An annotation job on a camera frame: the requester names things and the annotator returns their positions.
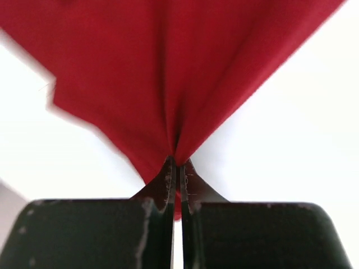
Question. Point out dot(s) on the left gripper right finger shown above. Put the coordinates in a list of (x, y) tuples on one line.
[(218, 233)]

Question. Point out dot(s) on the dark red t shirt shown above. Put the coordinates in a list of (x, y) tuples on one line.
[(159, 77)]

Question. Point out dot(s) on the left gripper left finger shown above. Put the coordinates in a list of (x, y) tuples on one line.
[(99, 233)]

